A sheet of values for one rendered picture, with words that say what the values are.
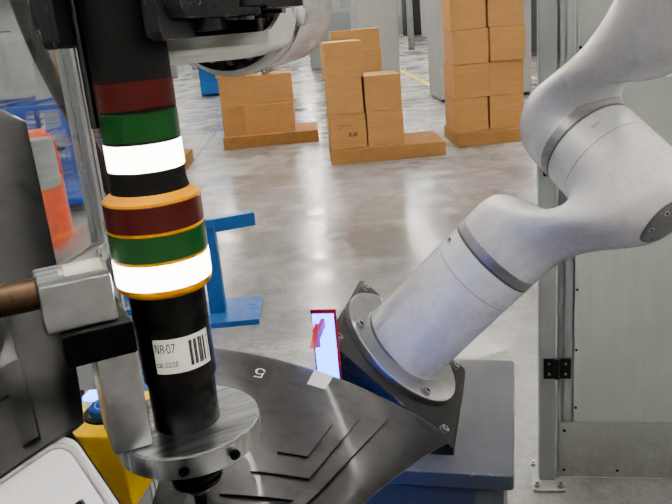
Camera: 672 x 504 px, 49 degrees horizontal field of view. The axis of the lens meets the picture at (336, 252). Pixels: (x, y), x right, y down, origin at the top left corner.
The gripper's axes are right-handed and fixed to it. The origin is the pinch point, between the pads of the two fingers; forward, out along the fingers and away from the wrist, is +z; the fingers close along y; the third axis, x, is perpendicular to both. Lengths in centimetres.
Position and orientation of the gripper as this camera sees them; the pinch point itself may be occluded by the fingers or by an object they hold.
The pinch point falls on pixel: (116, 4)
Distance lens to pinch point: 33.7
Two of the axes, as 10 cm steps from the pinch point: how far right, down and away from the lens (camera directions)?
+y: -9.9, 0.3, 1.7
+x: -0.8, -9.5, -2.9
